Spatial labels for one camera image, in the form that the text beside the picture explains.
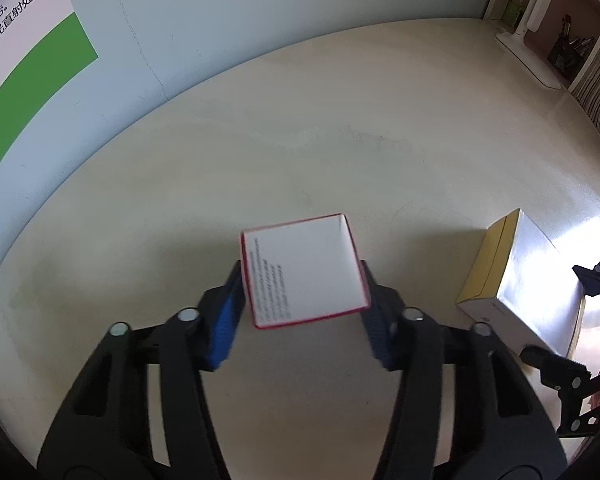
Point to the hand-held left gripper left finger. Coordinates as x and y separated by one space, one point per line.
222 320

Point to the green and white wall poster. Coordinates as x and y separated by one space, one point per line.
30 75

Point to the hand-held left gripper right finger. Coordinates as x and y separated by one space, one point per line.
380 325

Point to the white box with red edges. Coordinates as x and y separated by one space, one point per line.
305 270

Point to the white desk lamp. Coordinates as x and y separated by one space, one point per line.
530 55

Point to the green bottle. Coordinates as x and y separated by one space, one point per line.
514 10

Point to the yellow box with silver face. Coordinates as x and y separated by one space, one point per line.
525 280

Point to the dark pen holder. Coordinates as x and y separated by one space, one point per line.
570 52

